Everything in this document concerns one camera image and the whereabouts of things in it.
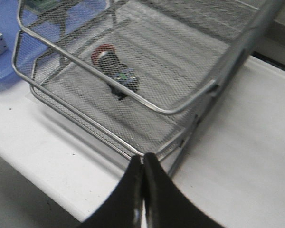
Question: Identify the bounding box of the silver mesh tray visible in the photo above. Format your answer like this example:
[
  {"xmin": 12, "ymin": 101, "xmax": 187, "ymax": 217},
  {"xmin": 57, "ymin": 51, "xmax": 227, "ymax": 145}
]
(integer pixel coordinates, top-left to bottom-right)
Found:
[
  {"xmin": 13, "ymin": 31, "xmax": 191, "ymax": 157},
  {"xmin": 17, "ymin": 0, "xmax": 282, "ymax": 115},
  {"xmin": 29, "ymin": 85, "xmax": 188, "ymax": 162}
]

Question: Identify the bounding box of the red emergency stop button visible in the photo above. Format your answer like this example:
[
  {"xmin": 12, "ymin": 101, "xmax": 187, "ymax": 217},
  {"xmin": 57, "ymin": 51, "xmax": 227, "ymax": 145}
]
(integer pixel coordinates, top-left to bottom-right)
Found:
[{"xmin": 91, "ymin": 44, "xmax": 140, "ymax": 92}]

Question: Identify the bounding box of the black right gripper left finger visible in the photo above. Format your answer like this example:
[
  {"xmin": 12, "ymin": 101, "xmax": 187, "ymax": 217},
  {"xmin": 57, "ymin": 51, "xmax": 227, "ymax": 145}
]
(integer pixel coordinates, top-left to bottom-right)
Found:
[{"xmin": 79, "ymin": 155, "xmax": 143, "ymax": 228}]

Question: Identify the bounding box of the blue plastic tray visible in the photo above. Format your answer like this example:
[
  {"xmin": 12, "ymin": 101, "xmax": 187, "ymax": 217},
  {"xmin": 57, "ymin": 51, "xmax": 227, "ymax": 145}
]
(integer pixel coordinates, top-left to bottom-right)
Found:
[{"xmin": 0, "ymin": 0, "xmax": 110, "ymax": 93}]

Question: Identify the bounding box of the silver mesh top tray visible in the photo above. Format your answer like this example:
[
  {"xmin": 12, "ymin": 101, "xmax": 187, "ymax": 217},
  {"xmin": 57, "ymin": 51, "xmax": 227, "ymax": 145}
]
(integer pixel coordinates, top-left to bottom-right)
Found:
[{"xmin": 17, "ymin": 0, "xmax": 282, "ymax": 115}]

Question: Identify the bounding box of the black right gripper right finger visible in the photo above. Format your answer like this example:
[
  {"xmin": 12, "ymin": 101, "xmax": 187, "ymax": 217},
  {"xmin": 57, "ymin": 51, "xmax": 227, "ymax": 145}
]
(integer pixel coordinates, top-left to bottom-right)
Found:
[{"xmin": 143, "ymin": 153, "xmax": 222, "ymax": 228}]

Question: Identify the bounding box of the grey metal rack frame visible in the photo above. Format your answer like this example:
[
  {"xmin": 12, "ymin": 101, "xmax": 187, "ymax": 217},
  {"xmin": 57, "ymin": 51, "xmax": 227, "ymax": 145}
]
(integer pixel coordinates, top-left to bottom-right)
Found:
[{"xmin": 57, "ymin": 0, "xmax": 285, "ymax": 179}]

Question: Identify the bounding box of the silver mesh bottom tray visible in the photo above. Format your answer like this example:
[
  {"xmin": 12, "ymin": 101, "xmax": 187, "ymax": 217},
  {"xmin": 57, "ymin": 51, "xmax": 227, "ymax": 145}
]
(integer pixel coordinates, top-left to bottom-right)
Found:
[{"xmin": 29, "ymin": 85, "xmax": 188, "ymax": 162}]

